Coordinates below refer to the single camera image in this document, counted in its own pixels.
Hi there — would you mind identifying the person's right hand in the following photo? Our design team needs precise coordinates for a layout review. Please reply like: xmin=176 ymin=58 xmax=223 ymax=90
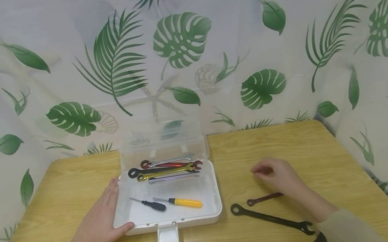
xmin=249 ymin=153 xmax=314 ymax=214

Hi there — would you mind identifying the person's left hand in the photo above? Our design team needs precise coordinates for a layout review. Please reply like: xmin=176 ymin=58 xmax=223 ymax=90
xmin=61 ymin=176 xmax=137 ymax=242

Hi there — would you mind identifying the white plastic tool box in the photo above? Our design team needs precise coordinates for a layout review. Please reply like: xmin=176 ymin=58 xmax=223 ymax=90
xmin=102 ymin=113 xmax=227 ymax=242

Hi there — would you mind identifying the person's right forearm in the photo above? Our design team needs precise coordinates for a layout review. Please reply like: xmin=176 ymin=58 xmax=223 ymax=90
xmin=296 ymin=182 xmax=388 ymax=242

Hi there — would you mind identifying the small dark red wrench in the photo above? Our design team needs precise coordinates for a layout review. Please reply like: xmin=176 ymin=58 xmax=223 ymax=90
xmin=246 ymin=192 xmax=285 ymax=207

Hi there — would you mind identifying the black screwdriver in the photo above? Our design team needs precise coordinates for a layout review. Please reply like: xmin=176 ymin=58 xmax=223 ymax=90
xmin=129 ymin=193 xmax=167 ymax=215

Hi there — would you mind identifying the large black wrench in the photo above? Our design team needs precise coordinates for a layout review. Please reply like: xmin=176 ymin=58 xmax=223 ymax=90
xmin=229 ymin=195 xmax=316 ymax=242

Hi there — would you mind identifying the gold wrench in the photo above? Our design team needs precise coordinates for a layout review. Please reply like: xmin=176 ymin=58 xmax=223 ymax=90
xmin=135 ymin=163 xmax=198 ymax=182

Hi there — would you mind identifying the grey wrench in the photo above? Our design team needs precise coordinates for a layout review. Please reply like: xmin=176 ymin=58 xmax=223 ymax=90
xmin=147 ymin=170 xmax=201 ymax=184

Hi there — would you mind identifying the silver wrench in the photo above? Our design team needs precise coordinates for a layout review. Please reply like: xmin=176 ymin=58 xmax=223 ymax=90
xmin=147 ymin=153 xmax=196 ymax=169

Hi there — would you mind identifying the yellow screwdriver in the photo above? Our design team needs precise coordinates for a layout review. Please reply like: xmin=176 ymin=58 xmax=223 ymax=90
xmin=152 ymin=192 xmax=204 ymax=214

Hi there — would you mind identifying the black ring wrench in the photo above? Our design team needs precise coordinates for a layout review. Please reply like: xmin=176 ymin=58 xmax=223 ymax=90
xmin=127 ymin=160 xmax=200 ymax=181

